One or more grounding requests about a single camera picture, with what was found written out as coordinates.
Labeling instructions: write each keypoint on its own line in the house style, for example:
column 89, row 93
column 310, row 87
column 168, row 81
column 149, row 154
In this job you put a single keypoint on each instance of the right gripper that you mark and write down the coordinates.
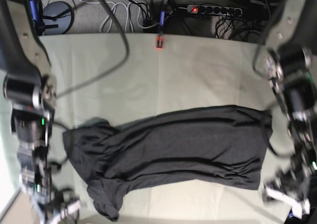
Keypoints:
column 43, row 197

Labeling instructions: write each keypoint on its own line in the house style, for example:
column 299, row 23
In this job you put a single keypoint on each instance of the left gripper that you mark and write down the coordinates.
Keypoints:
column 295, row 181

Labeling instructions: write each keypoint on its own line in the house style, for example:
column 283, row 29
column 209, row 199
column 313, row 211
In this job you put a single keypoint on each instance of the dark grey t-shirt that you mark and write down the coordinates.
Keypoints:
column 224, row 144

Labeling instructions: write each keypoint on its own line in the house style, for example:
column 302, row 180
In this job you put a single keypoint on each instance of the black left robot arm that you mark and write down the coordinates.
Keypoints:
column 284, row 56

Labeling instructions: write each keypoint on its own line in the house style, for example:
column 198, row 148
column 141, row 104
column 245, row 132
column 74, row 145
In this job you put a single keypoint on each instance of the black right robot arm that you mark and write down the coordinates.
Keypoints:
column 30, row 87

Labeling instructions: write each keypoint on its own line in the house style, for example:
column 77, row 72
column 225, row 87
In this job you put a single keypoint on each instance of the light green table cloth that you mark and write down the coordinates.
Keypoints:
column 189, row 72

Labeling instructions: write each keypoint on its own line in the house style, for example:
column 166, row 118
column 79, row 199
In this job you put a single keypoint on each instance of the round dark stand base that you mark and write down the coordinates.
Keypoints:
column 58, row 18

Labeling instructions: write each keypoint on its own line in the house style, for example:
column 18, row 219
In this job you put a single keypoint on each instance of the red black clamp middle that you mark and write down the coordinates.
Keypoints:
column 160, row 37

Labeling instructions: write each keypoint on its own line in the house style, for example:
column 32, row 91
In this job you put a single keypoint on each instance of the black power strip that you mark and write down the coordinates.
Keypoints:
column 214, row 10

